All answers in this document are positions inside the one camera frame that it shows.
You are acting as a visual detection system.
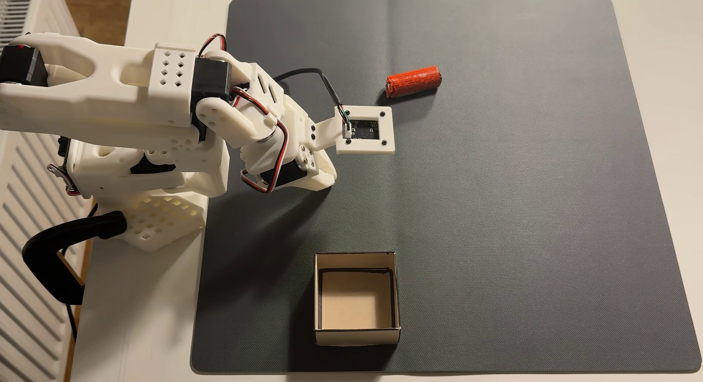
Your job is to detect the dark grey textured mat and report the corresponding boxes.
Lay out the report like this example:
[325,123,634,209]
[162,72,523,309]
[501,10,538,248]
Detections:
[190,0,703,374]

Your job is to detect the red black servo cable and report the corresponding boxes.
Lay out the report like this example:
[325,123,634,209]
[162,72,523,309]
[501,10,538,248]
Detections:
[231,86,290,195]
[198,33,227,59]
[47,161,82,198]

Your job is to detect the white square camera mount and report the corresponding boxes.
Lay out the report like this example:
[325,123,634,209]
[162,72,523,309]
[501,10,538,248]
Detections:
[314,105,395,156]

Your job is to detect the black camera cable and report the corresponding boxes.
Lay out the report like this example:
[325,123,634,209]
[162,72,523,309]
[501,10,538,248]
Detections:
[273,68,352,131]

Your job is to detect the small open cardboard box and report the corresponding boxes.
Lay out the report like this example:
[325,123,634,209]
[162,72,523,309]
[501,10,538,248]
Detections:
[313,251,402,347]

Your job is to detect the black table clamp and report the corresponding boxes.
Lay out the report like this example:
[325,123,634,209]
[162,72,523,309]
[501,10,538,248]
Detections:
[22,211,128,306]

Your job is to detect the white radiator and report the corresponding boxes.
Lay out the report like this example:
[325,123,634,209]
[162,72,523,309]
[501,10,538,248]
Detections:
[0,0,95,382]

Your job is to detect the red printed candy roll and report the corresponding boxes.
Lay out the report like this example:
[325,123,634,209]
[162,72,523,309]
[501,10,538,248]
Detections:
[384,66,443,100]

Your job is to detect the thin black power cable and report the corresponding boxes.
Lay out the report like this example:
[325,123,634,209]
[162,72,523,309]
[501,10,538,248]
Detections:
[64,301,79,343]

